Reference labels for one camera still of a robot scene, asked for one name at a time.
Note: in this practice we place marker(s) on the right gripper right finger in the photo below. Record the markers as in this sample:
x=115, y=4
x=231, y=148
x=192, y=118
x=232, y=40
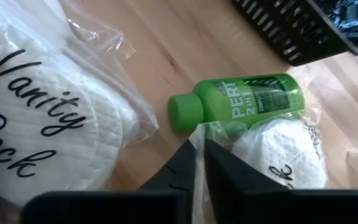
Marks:
x=238, y=186

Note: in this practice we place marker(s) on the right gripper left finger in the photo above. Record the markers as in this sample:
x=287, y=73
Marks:
x=179, y=174

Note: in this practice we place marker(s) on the white cotton pads bag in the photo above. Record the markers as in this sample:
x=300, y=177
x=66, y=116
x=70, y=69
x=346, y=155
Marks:
x=278, y=152
x=42, y=124

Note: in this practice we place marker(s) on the green Pert shampoo bottle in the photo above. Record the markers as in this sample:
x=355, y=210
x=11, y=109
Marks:
x=238, y=99

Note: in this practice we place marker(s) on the black plastic slotted basket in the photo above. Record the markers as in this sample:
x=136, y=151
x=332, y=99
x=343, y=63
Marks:
x=291, y=31

